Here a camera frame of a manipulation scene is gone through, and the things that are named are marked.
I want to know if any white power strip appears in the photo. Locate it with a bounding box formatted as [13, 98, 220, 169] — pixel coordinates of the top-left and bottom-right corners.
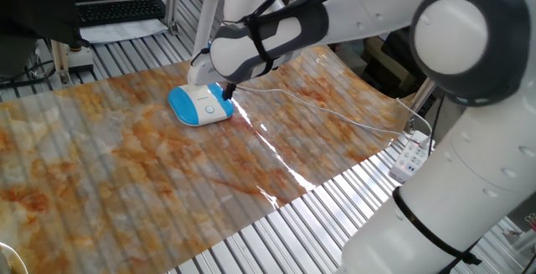
[389, 130, 436, 184]

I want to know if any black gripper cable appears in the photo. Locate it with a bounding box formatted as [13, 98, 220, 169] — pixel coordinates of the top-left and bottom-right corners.
[190, 46, 211, 66]

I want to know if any black hanging cable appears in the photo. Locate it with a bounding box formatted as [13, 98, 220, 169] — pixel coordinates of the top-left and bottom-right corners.
[425, 93, 446, 145]

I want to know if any orange marble pattern mat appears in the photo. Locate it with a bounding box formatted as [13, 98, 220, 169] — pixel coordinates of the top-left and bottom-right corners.
[0, 45, 414, 274]

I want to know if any black cloth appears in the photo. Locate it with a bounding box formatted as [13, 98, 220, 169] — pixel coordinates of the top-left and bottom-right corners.
[0, 0, 108, 49]

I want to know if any white lamp power cable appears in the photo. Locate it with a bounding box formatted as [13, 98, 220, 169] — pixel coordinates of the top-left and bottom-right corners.
[234, 84, 415, 140]

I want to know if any aluminium frame bracket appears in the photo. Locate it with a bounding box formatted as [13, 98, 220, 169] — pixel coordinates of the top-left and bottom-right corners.
[164, 0, 182, 36]

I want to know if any white paper sheet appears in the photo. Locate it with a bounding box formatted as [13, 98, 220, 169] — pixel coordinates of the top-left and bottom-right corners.
[79, 18, 169, 44]

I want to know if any black keyboard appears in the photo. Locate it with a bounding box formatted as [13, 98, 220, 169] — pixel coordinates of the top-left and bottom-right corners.
[76, 0, 168, 28]

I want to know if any white rimmed bowl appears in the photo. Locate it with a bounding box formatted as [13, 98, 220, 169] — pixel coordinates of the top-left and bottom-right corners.
[0, 241, 29, 274]

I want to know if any aluminium frame post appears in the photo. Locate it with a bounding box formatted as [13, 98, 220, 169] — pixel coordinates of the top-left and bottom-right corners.
[50, 39, 72, 86]
[408, 76, 439, 120]

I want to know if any black cable bundle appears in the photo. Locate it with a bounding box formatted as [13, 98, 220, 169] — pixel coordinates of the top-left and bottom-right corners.
[0, 58, 58, 90]

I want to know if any blue and white desk lamp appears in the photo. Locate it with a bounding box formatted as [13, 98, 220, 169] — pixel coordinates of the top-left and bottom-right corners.
[157, 0, 236, 127]

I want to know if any white box with black knob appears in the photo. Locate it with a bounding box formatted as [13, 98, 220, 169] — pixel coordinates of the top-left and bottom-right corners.
[65, 43, 95, 74]

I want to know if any thin white plugged cable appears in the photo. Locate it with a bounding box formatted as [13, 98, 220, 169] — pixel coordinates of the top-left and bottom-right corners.
[394, 96, 436, 149]

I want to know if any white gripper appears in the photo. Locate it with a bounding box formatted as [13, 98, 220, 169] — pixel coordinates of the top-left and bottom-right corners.
[187, 47, 238, 101]

